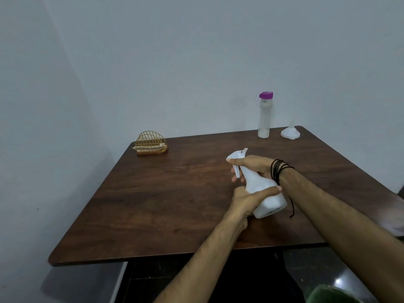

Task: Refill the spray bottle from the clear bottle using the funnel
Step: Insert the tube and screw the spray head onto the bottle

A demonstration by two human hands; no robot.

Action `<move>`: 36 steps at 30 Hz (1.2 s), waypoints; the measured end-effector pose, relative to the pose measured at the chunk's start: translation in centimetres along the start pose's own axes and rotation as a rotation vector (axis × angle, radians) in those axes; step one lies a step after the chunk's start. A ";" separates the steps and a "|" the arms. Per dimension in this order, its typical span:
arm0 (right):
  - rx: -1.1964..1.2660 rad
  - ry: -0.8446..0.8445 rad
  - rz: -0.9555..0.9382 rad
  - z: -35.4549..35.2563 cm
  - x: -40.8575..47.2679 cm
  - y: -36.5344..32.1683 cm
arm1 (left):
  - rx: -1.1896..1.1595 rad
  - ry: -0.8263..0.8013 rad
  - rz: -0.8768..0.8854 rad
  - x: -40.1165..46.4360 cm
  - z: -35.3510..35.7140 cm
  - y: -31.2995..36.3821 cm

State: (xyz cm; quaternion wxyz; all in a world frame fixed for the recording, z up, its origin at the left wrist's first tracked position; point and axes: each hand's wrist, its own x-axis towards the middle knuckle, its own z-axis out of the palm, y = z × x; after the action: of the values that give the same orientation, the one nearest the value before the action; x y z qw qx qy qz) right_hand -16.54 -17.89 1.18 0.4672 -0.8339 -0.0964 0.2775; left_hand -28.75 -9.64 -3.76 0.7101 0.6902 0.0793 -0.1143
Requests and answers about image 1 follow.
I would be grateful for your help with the person's right hand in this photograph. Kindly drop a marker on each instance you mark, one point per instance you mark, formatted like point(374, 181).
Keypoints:
point(255, 164)

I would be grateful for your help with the person's left hand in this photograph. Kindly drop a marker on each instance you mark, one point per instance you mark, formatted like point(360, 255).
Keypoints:
point(249, 201)

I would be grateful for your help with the white spray bottle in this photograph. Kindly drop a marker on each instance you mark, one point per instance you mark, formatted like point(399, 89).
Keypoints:
point(268, 205)

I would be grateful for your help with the white trigger sprayer head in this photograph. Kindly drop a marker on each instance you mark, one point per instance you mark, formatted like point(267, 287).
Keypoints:
point(236, 154)

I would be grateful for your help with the clear water bottle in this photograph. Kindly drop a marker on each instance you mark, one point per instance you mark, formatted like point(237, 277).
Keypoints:
point(264, 118)

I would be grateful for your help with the white plastic funnel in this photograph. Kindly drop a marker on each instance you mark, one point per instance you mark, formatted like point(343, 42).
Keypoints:
point(290, 132)

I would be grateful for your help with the purple bottle cap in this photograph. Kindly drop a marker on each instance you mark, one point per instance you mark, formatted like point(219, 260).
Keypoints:
point(266, 94)

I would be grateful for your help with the person's left forearm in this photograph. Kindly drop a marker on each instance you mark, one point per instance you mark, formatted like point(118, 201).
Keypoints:
point(202, 265)

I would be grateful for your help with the person's right forearm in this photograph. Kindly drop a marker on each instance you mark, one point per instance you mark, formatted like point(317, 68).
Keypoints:
point(341, 224)

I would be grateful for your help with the dark wooden table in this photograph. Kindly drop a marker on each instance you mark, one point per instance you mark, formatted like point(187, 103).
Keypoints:
point(173, 201)

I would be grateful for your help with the white paper napkins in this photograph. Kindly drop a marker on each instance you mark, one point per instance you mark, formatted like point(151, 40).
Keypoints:
point(150, 147)

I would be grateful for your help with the green plastic bin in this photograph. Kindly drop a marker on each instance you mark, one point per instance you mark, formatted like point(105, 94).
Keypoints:
point(331, 295)

